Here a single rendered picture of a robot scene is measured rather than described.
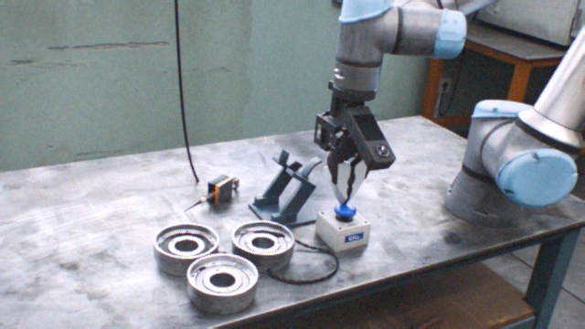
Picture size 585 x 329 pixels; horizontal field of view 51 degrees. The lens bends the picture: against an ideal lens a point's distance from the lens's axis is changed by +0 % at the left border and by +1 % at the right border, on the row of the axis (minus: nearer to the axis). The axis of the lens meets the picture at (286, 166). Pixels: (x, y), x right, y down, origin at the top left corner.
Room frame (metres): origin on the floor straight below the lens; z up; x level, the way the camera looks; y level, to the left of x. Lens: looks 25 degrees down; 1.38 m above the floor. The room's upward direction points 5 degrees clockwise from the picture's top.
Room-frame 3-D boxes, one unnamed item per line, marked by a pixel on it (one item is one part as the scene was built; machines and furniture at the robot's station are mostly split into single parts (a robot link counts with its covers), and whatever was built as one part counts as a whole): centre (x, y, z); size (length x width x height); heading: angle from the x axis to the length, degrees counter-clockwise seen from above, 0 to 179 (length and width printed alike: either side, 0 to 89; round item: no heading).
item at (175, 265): (0.83, 0.15, 0.82); 0.10 x 0.10 x 0.04
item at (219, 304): (0.75, 0.08, 0.82); 0.10 x 0.10 x 0.04
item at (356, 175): (0.97, -0.11, 0.92); 0.06 x 0.03 x 0.09; 31
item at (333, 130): (0.97, -0.10, 1.02); 0.09 x 0.08 x 0.12; 31
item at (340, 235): (0.94, -0.12, 0.82); 0.08 x 0.07 x 0.05; 121
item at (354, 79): (0.96, -0.10, 1.10); 0.08 x 0.08 x 0.05
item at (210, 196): (1.03, 0.14, 0.82); 0.17 x 0.02 x 0.04; 151
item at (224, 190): (1.05, 0.12, 0.82); 0.05 x 0.02 x 0.04; 151
